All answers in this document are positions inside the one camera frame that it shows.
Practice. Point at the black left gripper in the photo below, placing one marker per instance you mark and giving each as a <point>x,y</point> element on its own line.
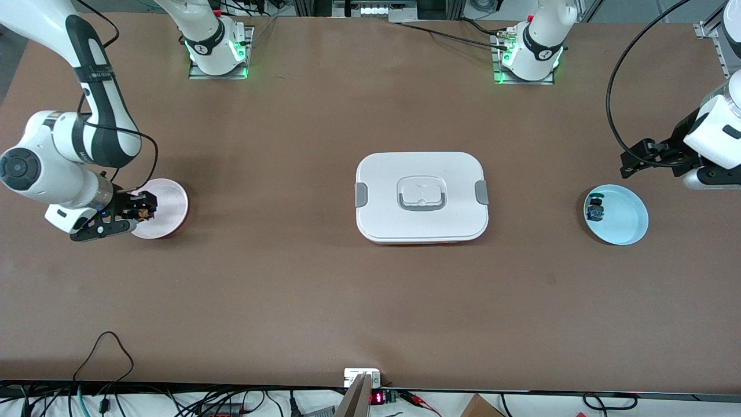
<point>673,143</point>

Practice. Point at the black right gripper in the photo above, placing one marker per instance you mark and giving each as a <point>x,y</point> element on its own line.
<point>123,202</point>

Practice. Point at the orange and black switch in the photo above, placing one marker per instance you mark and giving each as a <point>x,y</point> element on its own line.
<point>143,215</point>

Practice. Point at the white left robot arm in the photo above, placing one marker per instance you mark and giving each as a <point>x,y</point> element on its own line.
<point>541,40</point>

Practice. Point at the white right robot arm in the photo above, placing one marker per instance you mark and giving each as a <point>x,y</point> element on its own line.
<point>58,174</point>

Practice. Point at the white lunch box grey clips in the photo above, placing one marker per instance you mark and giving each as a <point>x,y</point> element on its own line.
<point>451,174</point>

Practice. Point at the brown cardboard box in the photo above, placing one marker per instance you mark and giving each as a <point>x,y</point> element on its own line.
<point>480,408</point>

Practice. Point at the white plate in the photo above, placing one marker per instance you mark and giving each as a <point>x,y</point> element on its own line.
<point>168,202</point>

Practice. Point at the light blue round plate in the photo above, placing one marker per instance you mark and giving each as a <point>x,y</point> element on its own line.
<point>625,217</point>

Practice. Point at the perforated metal strip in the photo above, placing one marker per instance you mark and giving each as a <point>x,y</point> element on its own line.
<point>722,58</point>

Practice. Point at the grey aluminium bar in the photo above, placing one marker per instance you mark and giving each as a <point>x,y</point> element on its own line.
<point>356,402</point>

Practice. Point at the red digit display module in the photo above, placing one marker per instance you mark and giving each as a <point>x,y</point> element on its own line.
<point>377,398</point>

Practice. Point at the white connector device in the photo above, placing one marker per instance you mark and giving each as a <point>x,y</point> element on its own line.
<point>373,10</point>

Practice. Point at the red clip lead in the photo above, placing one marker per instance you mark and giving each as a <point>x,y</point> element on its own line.
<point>419,401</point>

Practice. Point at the blue and black switch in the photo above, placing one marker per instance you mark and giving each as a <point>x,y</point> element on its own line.
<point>594,209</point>

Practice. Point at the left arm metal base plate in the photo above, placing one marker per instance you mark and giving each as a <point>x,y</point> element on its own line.
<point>524,82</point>

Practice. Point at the aluminium frame profile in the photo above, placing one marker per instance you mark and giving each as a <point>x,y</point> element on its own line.
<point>709,30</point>

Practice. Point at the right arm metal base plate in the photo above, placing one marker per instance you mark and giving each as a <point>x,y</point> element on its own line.
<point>220,76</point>

